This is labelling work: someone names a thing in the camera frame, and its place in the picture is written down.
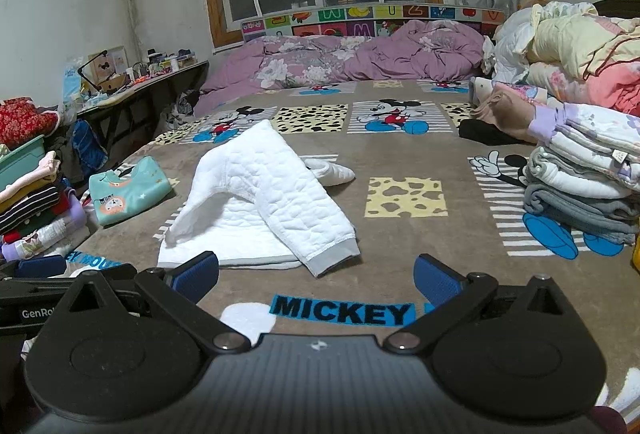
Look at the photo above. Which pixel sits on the red floral cloth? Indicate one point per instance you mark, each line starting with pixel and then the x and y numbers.
pixel 22 122

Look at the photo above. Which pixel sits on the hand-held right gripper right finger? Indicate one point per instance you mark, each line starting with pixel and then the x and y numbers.
pixel 435 280

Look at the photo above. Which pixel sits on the colourful alphabet foam panel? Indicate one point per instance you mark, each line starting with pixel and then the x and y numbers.
pixel 350 20

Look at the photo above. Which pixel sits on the clear plastic bag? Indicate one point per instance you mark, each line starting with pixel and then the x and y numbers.
pixel 71 84

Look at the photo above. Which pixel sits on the black desk lamp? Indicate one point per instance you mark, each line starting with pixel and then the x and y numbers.
pixel 92 64

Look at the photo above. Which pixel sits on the blue jeans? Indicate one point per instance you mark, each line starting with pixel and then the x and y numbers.
pixel 89 147

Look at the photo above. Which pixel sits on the tan garment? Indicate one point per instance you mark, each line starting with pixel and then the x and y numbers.
pixel 505 114

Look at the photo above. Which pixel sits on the cartoon printed blanket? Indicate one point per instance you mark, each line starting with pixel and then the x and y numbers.
pixel 425 154

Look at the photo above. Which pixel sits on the green plastic bin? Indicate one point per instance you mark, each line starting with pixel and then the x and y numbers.
pixel 20 162

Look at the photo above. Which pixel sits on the white picture frame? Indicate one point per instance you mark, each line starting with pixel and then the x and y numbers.
pixel 114 63

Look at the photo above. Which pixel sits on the person's maroon clothing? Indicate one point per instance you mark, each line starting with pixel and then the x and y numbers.
pixel 607 421

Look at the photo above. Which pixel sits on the stack of colourful folded clothes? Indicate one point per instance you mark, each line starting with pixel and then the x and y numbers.
pixel 35 209

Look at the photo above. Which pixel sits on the small white garment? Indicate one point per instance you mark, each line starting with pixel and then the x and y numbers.
pixel 335 174

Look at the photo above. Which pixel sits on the black cloth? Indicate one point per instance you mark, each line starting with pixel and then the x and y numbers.
pixel 480 132

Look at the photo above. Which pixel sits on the pile of pastel bedding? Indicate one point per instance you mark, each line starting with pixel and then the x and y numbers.
pixel 575 34

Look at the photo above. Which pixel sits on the stack of pale folded clothes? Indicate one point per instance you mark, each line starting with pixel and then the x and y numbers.
pixel 575 174

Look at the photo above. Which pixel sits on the dark wooden desk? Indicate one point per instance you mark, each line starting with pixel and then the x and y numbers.
pixel 165 78

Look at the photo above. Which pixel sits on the teal printed child's shirt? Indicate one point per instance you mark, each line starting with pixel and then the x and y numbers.
pixel 130 186

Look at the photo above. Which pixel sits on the row of small bottles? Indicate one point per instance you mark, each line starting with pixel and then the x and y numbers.
pixel 167 62

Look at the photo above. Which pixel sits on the purple floral duvet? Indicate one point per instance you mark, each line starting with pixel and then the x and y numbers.
pixel 310 59

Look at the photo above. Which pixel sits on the yellow object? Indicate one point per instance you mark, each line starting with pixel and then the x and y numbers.
pixel 636 254

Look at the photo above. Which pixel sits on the white quilted pants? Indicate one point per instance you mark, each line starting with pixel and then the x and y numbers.
pixel 250 174

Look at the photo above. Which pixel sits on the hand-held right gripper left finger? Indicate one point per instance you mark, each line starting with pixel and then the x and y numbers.
pixel 197 273

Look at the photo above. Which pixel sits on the pale printed roll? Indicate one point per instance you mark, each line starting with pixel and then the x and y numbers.
pixel 520 90

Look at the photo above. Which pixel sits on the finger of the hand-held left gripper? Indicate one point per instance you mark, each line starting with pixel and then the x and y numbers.
pixel 37 266

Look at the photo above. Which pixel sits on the dark bed headboard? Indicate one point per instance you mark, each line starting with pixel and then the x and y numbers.
pixel 617 7

